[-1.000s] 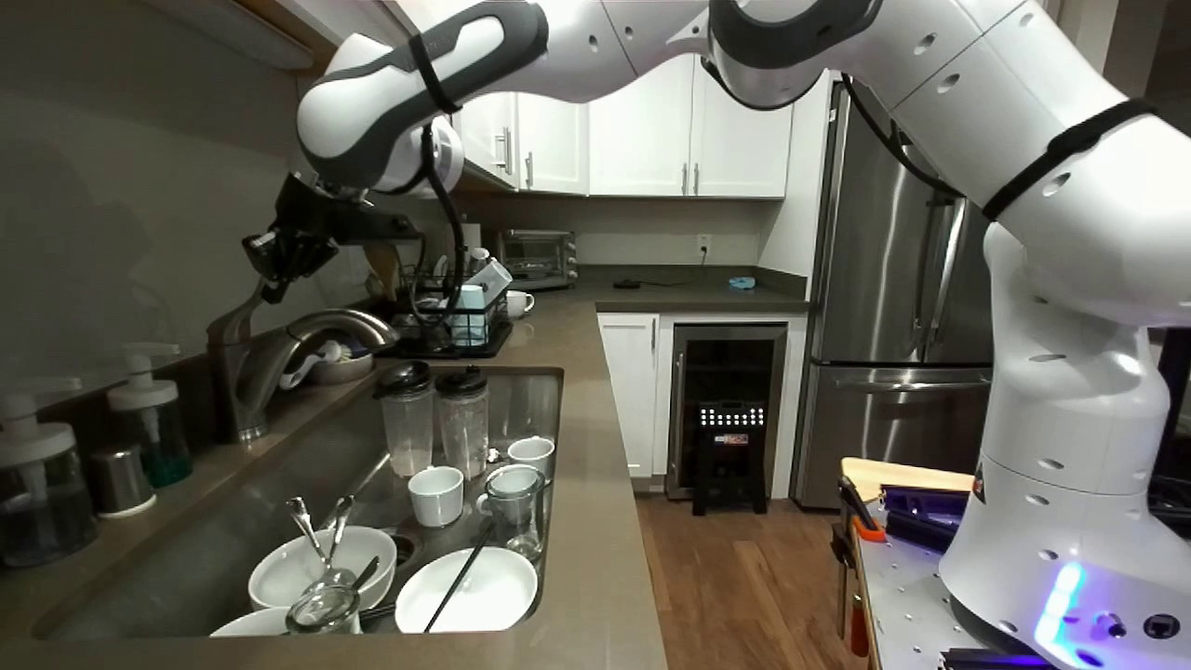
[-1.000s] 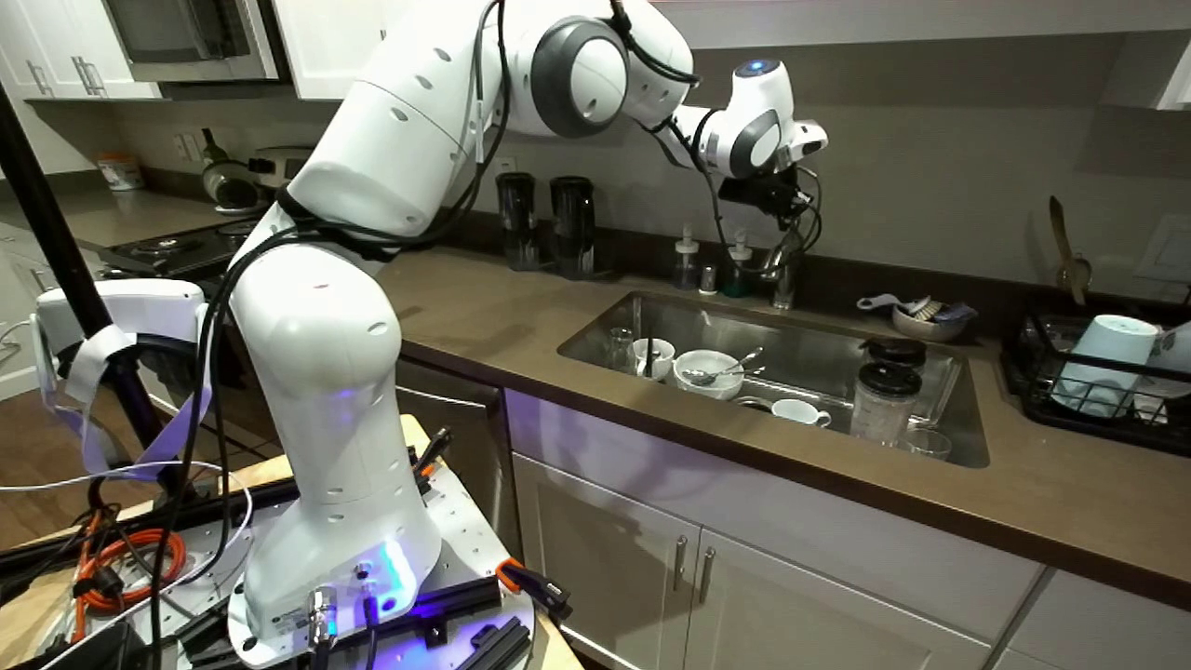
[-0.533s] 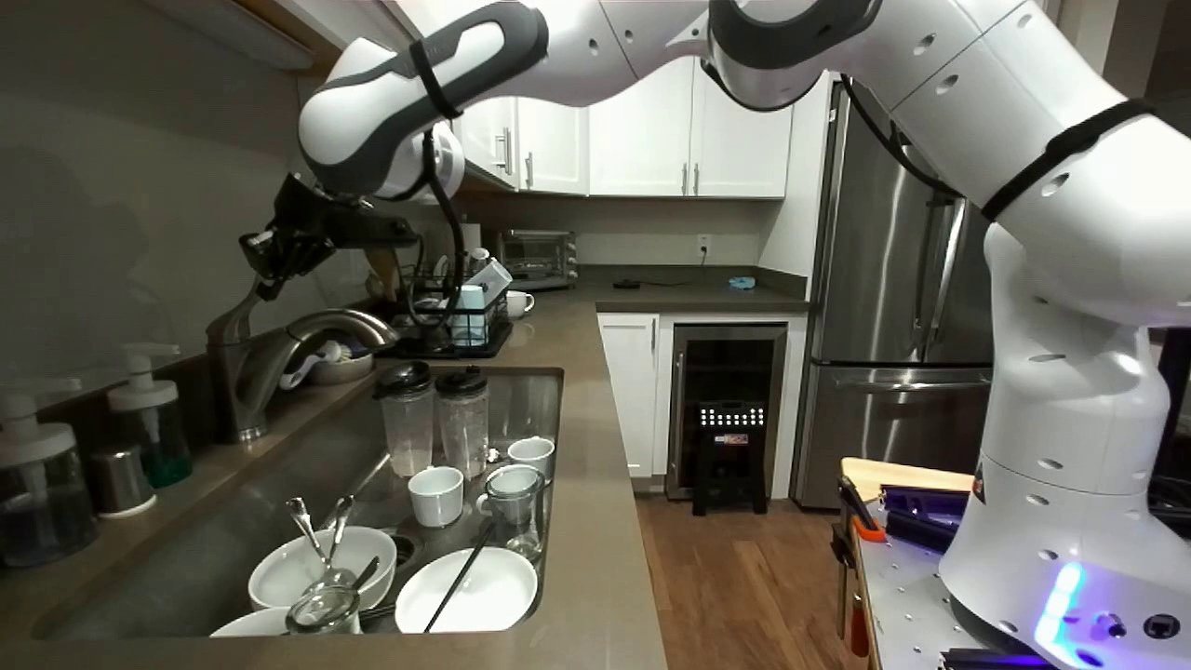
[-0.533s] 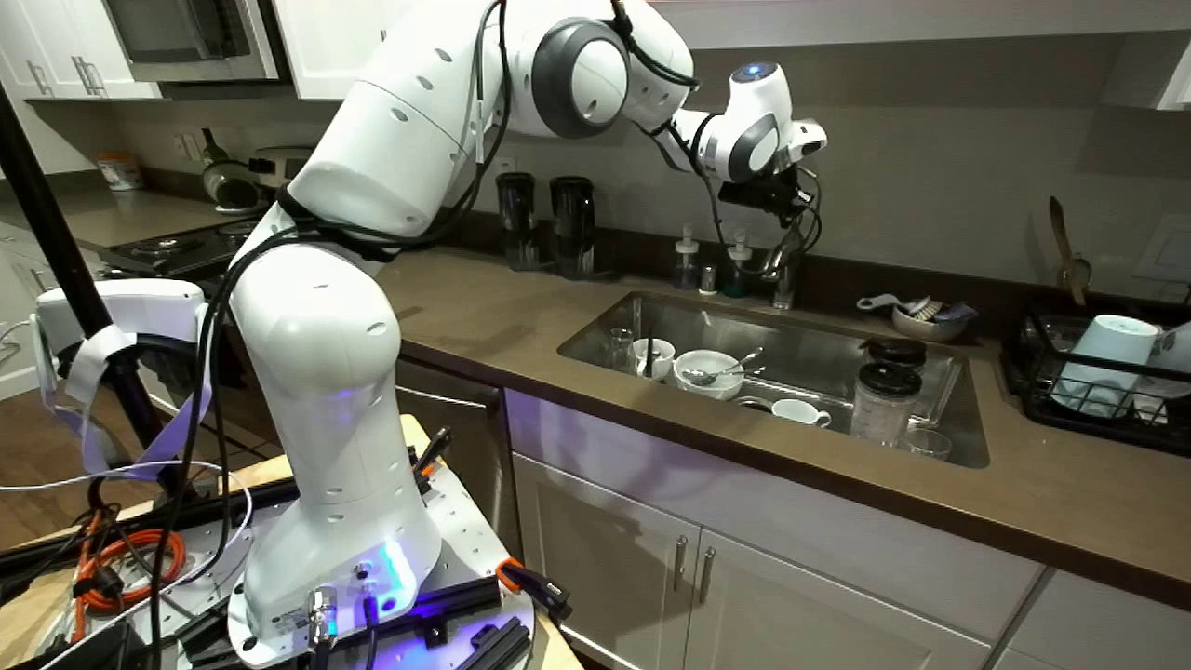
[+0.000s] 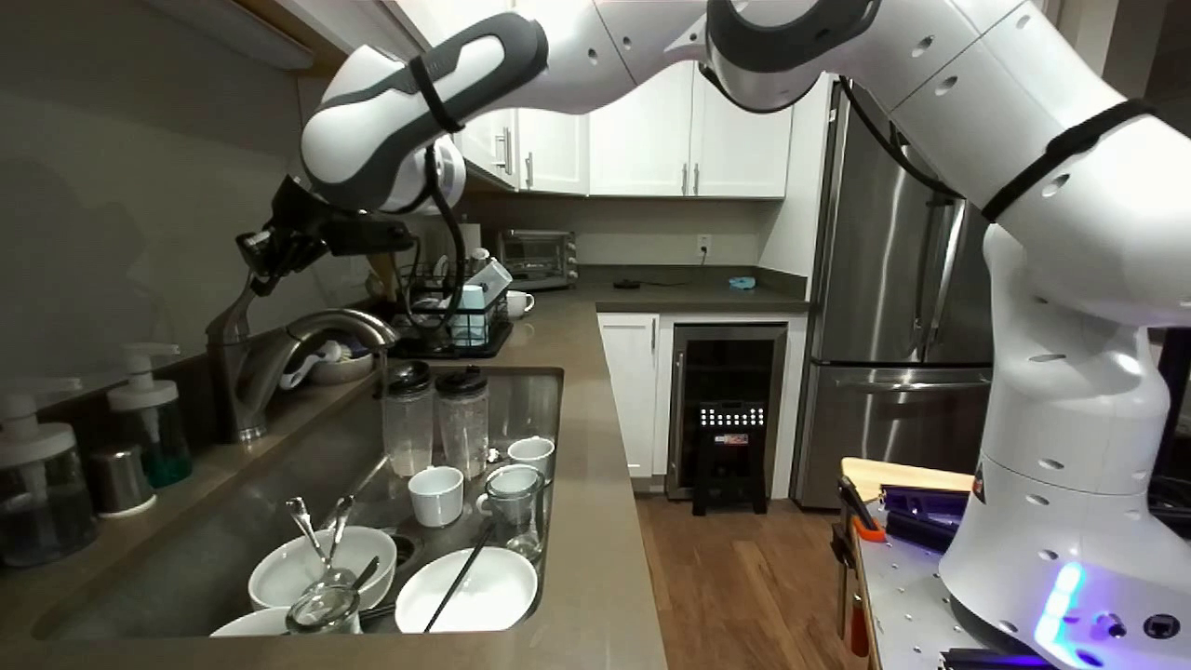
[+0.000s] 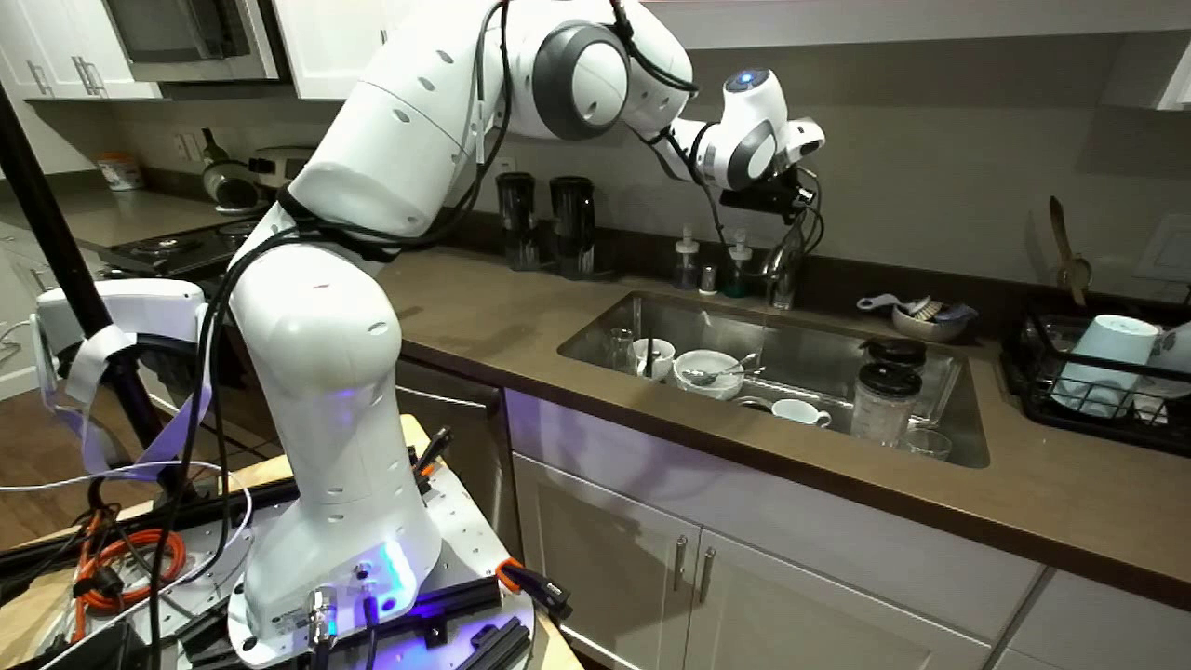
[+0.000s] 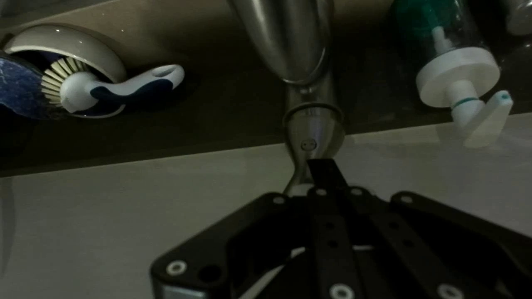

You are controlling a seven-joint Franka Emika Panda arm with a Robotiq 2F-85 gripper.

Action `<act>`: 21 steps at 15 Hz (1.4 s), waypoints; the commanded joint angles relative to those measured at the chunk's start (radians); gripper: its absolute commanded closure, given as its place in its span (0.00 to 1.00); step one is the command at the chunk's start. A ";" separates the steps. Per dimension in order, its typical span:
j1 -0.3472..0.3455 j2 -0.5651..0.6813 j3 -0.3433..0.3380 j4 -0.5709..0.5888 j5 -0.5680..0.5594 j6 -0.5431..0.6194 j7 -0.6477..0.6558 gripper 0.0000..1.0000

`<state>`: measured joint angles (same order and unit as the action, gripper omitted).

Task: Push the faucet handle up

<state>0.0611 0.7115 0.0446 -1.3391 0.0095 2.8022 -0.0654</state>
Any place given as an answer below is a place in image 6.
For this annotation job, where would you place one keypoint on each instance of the white upper cabinets by microwave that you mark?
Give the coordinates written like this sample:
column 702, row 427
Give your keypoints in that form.
column 62, row 42

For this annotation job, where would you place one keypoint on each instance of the dishwasher front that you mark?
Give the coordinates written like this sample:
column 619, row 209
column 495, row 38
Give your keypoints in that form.
column 450, row 430

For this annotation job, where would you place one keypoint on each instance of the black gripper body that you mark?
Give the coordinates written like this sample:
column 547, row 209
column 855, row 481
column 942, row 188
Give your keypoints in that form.
column 762, row 195

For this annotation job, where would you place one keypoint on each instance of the small white bowl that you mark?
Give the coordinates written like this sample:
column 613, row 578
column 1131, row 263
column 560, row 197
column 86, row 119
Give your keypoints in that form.
column 650, row 360

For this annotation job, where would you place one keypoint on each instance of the dark kettle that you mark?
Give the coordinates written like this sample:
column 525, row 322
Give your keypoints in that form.
column 227, row 181

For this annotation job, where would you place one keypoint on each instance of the bowl with sponge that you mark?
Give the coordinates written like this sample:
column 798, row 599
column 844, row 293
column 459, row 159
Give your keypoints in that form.
column 932, row 322

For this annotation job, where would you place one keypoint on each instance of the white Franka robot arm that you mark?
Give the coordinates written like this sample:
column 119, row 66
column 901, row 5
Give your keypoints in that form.
column 323, row 372

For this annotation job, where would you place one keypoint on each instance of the black tripod pole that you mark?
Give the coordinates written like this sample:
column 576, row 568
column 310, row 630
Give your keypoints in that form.
column 62, row 263

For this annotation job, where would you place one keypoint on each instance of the white container in rack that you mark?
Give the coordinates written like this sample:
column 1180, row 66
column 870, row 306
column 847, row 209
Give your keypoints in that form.
column 1119, row 341

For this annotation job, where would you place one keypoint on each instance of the white upper cabinet over sink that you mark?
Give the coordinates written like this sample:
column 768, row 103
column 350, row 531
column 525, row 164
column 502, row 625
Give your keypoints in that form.
column 918, row 15

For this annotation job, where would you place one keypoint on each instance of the soap dispenser with green liquid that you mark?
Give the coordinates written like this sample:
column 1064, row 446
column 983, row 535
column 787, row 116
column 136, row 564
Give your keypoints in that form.
column 737, row 264

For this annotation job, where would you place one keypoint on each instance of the glass jar with black lid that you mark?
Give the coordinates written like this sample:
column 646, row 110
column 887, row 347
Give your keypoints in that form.
column 894, row 351
column 887, row 404

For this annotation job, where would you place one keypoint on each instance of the stainless steel sink basin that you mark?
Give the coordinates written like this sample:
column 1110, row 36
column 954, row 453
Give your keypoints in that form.
column 768, row 355

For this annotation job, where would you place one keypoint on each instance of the black stove top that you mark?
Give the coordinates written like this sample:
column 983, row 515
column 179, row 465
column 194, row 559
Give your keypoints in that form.
column 170, row 249

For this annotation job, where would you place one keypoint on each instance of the robot cart table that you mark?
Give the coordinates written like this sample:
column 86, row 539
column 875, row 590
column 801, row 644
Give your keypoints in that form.
column 470, row 559

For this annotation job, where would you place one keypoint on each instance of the over-range microwave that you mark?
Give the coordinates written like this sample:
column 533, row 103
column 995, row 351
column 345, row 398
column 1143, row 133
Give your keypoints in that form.
column 186, row 36

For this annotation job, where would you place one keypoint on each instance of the large white bowl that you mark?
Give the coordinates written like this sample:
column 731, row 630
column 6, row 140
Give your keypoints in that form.
column 707, row 368

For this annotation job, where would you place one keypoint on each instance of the white cabinets under sink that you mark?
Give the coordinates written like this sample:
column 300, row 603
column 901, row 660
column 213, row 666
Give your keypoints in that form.
column 747, row 543

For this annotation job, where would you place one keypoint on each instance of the soap dispenser with dark liquid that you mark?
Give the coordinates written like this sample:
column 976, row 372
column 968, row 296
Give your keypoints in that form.
column 687, row 263

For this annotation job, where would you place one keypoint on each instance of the black dish rack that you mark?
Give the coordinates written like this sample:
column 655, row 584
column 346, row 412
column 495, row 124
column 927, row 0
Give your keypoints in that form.
column 1092, row 393

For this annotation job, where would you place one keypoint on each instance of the small metal cup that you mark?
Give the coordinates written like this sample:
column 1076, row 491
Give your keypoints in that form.
column 707, row 279

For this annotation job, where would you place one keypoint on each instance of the black canister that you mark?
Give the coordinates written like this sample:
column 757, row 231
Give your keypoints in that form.
column 569, row 224
column 517, row 219

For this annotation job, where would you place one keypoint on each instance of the wooden spatula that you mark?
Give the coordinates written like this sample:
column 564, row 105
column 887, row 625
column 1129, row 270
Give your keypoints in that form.
column 1064, row 255

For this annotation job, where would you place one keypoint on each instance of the chrome kitchen faucet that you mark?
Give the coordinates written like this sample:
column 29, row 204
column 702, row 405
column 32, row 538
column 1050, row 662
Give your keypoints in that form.
column 784, row 283

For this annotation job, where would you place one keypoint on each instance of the white mug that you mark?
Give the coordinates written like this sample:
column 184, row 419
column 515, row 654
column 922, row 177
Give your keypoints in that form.
column 801, row 412

